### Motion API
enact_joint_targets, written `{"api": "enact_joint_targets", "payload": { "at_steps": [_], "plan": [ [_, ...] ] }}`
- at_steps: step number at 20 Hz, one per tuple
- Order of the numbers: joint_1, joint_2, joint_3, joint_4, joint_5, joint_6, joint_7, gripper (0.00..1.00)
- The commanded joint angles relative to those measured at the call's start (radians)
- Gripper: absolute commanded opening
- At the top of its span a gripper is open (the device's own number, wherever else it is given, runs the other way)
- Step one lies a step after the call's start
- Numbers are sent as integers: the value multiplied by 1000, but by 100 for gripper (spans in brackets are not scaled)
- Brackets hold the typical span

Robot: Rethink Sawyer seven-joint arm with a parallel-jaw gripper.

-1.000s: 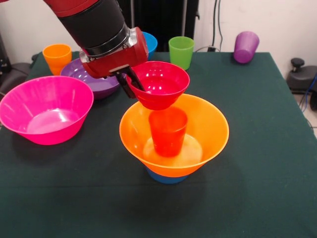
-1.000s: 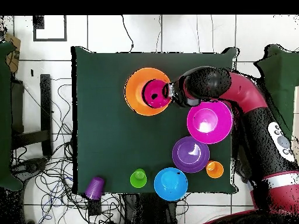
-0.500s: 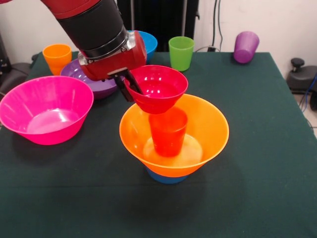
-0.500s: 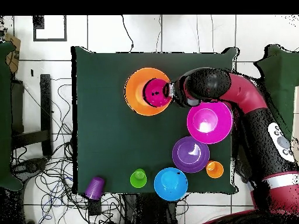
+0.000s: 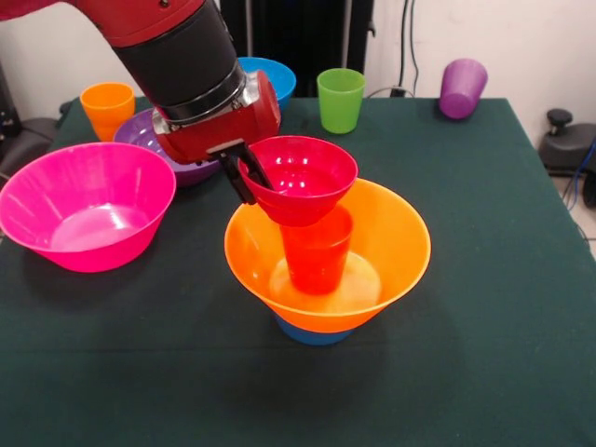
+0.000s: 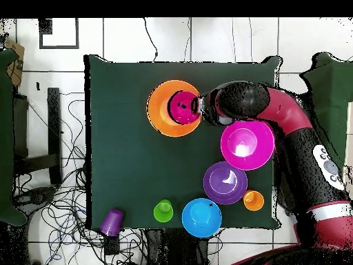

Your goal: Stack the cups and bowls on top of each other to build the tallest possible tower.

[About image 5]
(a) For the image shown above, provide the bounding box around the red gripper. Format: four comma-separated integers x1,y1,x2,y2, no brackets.
151,69,282,207

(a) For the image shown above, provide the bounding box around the small red bowl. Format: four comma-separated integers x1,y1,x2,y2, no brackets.
237,135,359,228

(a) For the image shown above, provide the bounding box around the large orange bowl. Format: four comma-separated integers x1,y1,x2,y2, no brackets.
223,178,432,334

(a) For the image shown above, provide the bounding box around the orange-red cup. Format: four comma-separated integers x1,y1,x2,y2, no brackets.
278,204,354,296

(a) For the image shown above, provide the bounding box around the small blue bowl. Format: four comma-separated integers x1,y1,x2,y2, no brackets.
274,315,358,346

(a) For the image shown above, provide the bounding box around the purple cup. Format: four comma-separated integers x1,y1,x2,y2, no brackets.
439,58,489,120

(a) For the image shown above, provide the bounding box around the large blue bowl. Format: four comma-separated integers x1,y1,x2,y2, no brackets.
237,57,298,112

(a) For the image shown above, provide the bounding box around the green cup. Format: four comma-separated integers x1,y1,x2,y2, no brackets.
316,68,366,135

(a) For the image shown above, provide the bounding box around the purple bowl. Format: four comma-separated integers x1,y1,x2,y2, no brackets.
114,107,223,188

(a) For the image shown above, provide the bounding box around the yellow-orange cup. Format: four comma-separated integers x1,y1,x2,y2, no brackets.
79,82,137,143

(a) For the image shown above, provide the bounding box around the large pink bowl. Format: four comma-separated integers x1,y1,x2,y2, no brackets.
0,142,177,274

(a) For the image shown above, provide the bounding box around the dark green tablecloth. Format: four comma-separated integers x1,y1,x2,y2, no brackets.
0,95,596,447

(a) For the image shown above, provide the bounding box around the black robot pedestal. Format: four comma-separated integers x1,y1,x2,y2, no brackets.
213,0,376,99

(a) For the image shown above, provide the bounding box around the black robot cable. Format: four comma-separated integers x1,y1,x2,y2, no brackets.
367,0,419,99

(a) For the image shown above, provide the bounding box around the blue cable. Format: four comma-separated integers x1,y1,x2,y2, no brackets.
562,139,596,210

